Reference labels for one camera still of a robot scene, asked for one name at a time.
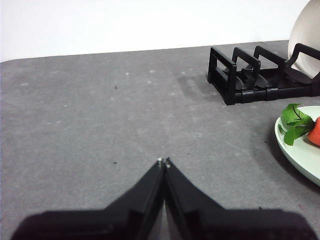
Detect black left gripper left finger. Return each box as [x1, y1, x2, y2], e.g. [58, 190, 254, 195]
[9, 157, 166, 240]

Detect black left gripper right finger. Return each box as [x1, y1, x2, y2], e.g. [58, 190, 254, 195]
[164, 157, 317, 240]

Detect green plate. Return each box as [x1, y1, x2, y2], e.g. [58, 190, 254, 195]
[274, 105, 320, 187]

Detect orange carrot with green leaves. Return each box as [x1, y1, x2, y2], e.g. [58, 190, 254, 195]
[278, 103, 320, 147]

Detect black plate rack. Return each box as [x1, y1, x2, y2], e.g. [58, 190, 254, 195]
[207, 42, 320, 106]

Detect beige plate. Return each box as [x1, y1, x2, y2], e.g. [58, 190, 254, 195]
[287, 0, 320, 79]

